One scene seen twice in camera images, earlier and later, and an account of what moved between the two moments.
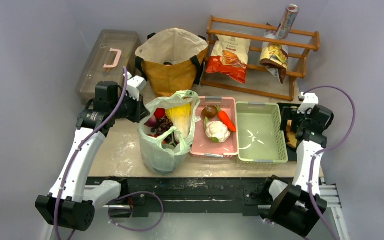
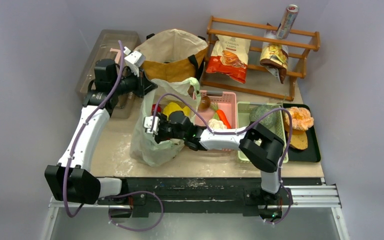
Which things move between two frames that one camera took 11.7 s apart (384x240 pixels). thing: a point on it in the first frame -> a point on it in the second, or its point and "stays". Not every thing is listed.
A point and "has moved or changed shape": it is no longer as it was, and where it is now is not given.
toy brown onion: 209,111 -> 204,104
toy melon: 167,146 -> 259,111
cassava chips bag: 229,56 stays
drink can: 289,17 stays
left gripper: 140,110 -> 143,85
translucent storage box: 113,50 stays
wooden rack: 256,59 stays
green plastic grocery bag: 166,130 has moved or changed shape
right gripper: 289,122 -> 162,128
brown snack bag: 274,57 stays
